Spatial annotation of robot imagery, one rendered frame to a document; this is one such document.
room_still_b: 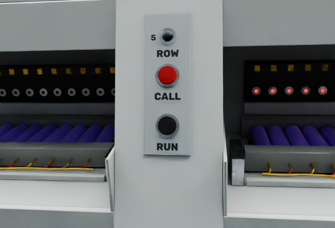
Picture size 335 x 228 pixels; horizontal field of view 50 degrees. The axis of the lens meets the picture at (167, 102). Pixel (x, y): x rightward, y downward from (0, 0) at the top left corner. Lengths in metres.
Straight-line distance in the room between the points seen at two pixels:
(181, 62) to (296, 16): 0.10
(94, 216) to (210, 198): 0.10
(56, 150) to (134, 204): 0.13
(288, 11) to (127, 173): 0.20
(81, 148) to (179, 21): 0.18
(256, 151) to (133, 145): 0.13
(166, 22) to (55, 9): 0.11
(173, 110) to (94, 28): 0.11
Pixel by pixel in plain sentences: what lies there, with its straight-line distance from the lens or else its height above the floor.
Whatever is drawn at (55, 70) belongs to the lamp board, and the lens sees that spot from 0.51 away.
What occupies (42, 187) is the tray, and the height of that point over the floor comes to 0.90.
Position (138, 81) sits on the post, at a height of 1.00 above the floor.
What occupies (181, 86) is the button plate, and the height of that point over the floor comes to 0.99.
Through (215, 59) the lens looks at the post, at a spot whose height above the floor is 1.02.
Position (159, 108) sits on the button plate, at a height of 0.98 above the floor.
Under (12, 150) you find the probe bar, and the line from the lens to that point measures 0.43.
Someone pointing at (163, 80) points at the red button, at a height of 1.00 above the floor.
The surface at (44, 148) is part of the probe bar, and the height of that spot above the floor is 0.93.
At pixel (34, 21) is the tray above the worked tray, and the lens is 0.37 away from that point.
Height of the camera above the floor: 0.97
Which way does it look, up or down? 3 degrees up
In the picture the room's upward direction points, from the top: straight up
